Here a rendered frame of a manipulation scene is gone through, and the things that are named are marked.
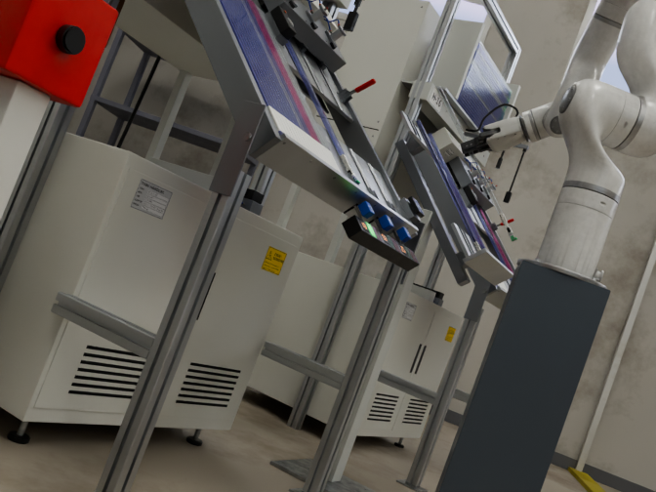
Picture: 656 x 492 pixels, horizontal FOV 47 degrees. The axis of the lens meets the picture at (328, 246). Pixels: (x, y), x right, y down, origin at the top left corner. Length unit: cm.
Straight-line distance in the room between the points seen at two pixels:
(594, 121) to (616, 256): 377
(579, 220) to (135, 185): 90
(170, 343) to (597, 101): 98
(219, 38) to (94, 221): 43
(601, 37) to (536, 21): 373
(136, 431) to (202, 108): 465
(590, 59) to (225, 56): 97
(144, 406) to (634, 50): 122
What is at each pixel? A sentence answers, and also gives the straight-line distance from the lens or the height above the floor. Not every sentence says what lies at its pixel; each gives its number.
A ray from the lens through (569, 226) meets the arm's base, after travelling 163.
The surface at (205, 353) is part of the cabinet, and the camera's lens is 190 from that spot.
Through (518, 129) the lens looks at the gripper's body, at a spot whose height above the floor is 108.
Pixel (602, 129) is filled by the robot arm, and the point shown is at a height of 102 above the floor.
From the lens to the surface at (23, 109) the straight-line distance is 117.
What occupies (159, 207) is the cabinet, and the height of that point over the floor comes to 54.
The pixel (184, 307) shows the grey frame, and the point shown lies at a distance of 131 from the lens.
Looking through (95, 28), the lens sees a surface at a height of 74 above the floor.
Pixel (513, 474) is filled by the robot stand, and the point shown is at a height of 30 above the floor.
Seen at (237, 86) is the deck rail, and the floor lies 79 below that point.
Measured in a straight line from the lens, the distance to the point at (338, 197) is 160.
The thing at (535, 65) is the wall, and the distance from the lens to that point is 564.
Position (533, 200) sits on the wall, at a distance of 538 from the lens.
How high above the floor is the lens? 49
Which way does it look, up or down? 4 degrees up
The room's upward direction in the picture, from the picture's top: 21 degrees clockwise
